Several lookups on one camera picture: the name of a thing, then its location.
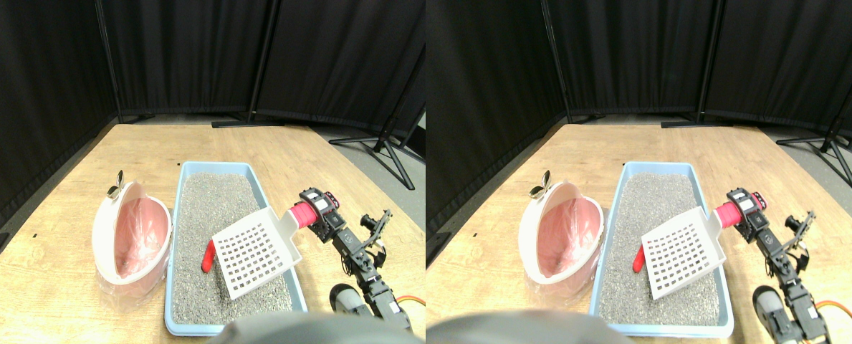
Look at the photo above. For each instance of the black tripod stand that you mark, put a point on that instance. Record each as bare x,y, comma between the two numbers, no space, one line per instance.
833,147
385,147

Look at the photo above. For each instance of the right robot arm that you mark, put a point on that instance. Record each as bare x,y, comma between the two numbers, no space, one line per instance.
375,287
798,294

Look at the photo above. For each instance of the red lump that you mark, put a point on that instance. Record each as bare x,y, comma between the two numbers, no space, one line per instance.
638,261
208,259

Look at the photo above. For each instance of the black bracket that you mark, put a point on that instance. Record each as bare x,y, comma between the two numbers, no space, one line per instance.
802,226
377,226

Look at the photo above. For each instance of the white bin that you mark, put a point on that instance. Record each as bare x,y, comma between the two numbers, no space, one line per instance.
121,244
547,244

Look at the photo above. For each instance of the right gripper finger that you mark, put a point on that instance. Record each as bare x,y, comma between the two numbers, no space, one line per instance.
329,217
740,198
312,198
756,217

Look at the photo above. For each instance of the blue litter tray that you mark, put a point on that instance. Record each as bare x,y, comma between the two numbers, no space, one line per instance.
623,215
196,215

